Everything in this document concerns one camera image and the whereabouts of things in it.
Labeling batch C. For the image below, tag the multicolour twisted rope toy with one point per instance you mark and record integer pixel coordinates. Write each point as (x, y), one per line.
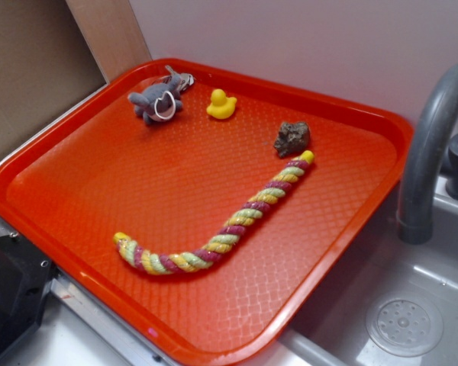
(219, 245)

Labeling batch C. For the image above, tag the brown cardboard panel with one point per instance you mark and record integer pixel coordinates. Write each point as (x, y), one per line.
(53, 54)

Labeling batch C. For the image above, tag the dark brown rock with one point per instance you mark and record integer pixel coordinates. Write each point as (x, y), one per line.
(292, 138)

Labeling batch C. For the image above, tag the grey curved faucet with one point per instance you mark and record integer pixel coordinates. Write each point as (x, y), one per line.
(437, 124)

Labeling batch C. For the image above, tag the round sink drain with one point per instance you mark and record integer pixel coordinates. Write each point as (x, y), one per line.
(404, 324)

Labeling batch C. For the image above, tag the grey plush elephant keychain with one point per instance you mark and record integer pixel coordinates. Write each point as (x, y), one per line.
(160, 102)

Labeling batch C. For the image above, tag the yellow rubber duck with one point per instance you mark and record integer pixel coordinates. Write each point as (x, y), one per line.
(221, 107)

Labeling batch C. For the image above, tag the grey toy sink basin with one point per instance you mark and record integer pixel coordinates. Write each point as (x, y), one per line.
(330, 328)

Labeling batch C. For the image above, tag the red plastic tray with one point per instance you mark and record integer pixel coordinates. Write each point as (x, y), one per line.
(171, 186)

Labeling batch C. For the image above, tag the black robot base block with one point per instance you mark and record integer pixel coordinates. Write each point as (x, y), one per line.
(25, 278)

